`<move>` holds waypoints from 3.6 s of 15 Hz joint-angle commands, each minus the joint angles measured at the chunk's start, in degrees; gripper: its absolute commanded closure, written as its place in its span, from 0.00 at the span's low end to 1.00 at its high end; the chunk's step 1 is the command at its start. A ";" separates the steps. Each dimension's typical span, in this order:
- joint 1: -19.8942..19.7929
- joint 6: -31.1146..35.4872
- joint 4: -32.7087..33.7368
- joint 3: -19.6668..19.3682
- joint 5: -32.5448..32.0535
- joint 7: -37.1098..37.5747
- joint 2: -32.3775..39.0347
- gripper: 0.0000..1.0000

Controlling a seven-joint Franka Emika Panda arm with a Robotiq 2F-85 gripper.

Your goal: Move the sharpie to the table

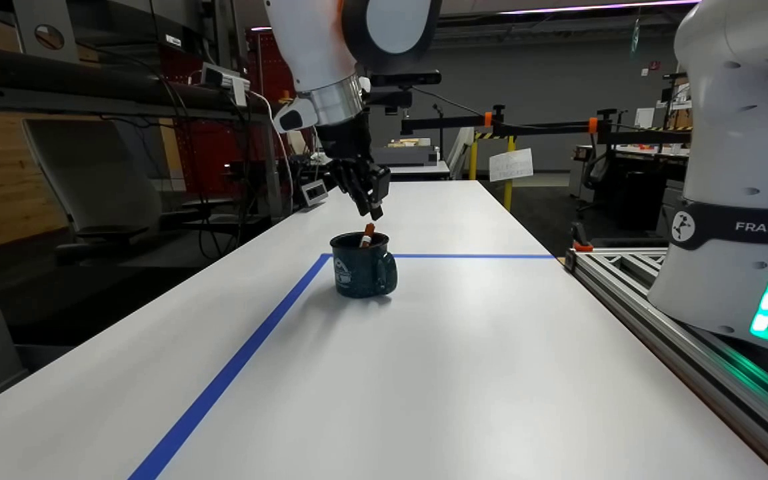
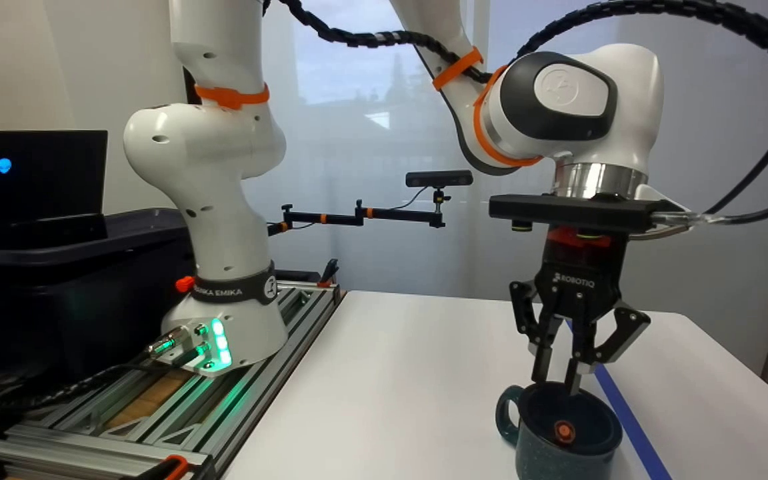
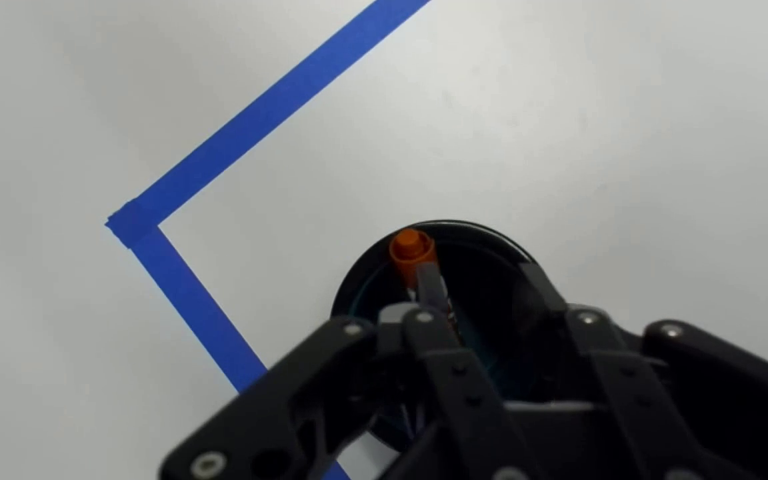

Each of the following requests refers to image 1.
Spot pink ceiling light strip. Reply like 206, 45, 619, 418
495, 0, 698, 18

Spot white power box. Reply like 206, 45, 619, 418
198, 60, 253, 112

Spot red cabinet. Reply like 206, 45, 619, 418
177, 118, 237, 200

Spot black shelf beam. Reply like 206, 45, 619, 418
0, 41, 273, 118

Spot dark teal mug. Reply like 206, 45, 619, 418
327, 230, 401, 301

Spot black boom pole orange clamps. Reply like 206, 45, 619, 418
398, 102, 693, 148

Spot white background table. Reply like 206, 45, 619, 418
387, 157, 454, 182

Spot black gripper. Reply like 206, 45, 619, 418
314, 112, 395, 224

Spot light wooden panel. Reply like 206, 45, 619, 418
0, 112, 71, 254

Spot white paper sign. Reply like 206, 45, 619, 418
485, 145, 537, 188

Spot long blue tape line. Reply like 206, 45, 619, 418
129, 254, 334, 480

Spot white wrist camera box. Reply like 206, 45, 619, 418
273, 93, 319, 137

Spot black machine frame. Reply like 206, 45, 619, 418
575, 141, 691, 241

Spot aluminium extrusion rail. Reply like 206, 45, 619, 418
563, 246, 768, 480

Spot yellow post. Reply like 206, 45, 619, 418
466, 133, 483, 182
498, 130, 521, 214

